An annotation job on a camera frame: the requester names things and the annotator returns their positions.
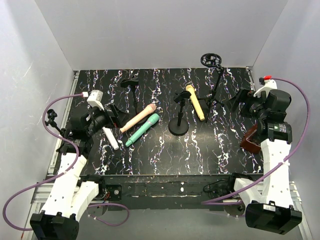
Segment black tripod shock-mount stand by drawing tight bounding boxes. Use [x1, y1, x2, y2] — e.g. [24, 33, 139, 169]
[196, 52, 226, 123]

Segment yellow microphone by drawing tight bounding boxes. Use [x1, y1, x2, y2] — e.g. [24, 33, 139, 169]
[185, 85, 205, 121]

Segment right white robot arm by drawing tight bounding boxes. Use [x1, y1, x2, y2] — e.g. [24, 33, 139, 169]
[227, 88, 303, 235]

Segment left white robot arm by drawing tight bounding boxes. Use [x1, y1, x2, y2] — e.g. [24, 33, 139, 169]
[30, 100, 113, 240]

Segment black rear mic stand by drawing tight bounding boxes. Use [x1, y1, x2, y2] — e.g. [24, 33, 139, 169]
[120, 77, 139, 115]

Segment small black tripod stand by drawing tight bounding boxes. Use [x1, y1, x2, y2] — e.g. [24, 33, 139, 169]
[42, 108, 76, 153]

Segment black round-base mic stand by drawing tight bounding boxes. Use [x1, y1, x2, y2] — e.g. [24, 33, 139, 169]
[168, 90, 191, 136]

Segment white microphone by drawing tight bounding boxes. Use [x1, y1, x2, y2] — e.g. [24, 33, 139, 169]
[102, 127, 119, 150]

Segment pink microphone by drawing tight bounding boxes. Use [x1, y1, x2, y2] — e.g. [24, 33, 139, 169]
[120, 103, 156, 133]

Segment brown box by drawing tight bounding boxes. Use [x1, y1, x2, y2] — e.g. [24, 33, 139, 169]
[240, 124, 261, 154]

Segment green microphone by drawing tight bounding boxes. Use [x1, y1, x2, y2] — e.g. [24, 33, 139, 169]
[125, 113, 160, 147]

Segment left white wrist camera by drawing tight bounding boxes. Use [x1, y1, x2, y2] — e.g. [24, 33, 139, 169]
[87, 90, 105, 111]

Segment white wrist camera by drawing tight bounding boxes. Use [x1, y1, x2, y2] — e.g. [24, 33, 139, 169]
[253, 75, 278, 98]
[87, 90, 105, 111]

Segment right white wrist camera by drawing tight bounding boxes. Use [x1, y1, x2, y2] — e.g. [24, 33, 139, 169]
[253, 75, 278, 98]

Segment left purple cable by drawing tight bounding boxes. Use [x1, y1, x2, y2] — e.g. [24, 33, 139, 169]
[2, 92, 131, 231]

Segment purple cable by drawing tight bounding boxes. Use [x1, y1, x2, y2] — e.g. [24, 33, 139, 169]
[2, 92, 131, 231]
[201, 77, 311, 218]

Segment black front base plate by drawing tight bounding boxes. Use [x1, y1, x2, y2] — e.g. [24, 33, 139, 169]
[77, 173, 253, 211]

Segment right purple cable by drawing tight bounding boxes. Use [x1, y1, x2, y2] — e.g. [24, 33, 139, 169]
[201, 77, 311, 218]

